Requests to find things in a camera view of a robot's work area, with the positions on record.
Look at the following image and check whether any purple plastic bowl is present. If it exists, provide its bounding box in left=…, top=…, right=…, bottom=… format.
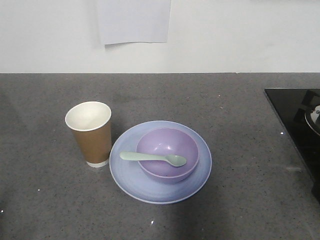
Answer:
left=136, top=127, right=199, bottom=184

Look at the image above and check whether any pale green plastic spoon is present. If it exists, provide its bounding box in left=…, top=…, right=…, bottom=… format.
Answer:
left=119, top=151, right=187, bottom=167

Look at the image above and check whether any brown paper cup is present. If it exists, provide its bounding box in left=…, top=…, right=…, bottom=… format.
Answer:
left=64, top=101, right=112, bottom=168

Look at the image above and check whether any light blue plate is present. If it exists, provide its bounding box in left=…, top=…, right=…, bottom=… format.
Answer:
left=109, top=120, right=212, bottom=205

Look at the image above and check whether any white paper sheet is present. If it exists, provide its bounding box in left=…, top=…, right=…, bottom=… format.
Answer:
left=96, top=0, right=171, bottom=45

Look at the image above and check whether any black gas stove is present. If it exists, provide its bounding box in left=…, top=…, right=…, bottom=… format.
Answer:
left=264, top=88, right=320, bottom=200

